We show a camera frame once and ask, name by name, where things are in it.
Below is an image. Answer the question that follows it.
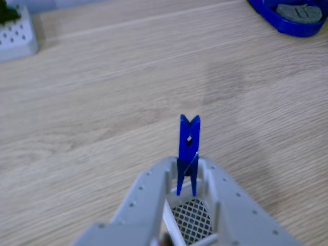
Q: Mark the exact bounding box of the white mesh crate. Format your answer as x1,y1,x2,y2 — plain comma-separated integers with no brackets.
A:
162,188,219,246

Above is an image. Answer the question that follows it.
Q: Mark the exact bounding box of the blue plastic tray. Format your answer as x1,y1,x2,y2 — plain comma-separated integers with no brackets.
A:
247,0,328,38

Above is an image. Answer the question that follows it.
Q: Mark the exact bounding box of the grey round pad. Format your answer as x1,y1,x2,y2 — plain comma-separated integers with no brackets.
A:
275,3,324,25

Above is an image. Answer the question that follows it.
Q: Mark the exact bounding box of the white perforated box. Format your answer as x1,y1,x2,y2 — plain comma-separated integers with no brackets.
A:
0,3,40,63

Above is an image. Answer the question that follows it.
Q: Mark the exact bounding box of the blue clothes peg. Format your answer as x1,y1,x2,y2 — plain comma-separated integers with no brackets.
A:
176,114,201,197

